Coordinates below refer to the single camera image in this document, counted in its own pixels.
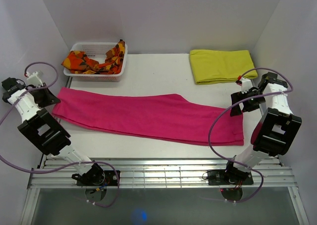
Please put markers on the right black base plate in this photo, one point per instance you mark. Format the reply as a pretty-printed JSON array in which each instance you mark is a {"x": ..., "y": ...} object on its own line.
[{"x": 223, "y": 177}]

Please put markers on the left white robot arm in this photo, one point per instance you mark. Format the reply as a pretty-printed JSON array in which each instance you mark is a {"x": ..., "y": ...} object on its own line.
[{"x": 44, "y": 131}]

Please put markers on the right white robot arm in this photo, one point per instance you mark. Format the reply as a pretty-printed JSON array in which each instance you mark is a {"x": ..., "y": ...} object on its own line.
[{"x": 274, "y": 133}]

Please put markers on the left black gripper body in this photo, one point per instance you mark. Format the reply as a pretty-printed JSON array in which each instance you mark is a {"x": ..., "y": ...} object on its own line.
[{"x": 40, "y": 97}]

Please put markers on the orange patterned trousers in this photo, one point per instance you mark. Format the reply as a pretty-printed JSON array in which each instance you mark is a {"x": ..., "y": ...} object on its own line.
[{"x": 99, "y": 64}]

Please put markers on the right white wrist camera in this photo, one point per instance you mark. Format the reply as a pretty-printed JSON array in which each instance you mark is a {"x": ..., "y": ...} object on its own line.
[{"x": 245, "y": 84}]

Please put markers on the aluminium frame rail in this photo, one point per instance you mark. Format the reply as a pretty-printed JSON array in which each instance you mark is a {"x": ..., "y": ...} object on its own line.
[{"x": 164, "y": 173}]

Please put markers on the white plastic basket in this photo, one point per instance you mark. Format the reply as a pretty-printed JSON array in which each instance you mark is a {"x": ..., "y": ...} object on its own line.
[{"x": 99, "y": 61}]

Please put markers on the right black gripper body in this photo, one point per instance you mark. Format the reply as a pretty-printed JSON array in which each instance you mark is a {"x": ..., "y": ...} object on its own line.
[{"x": 252, "y": 104}]

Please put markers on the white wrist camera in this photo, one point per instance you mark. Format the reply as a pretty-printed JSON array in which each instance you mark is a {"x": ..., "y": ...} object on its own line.
[
  {"x": 34, "y": 78},
  {"x": 245, "y": 84}
]

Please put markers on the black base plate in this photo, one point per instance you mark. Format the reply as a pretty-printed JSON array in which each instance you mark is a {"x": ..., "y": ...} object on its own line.
[
  {"x": 223, "y": 177},
  {"x": 109, "y": 179}
]

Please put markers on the pink trousers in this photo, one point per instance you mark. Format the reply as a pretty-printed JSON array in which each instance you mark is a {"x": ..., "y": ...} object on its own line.
[{"x": 165, "y": 117}]

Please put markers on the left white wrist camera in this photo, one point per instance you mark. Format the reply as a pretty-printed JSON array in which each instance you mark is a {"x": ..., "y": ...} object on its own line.
[{"x": 34, "y": 78}]

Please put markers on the folded yellow trousers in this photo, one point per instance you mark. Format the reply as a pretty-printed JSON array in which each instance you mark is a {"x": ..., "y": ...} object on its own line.
[{"x": 213, "y": 67}]

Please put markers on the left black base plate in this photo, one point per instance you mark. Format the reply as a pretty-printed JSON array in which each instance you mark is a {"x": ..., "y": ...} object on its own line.
[{"x": 109, "y": 179}]

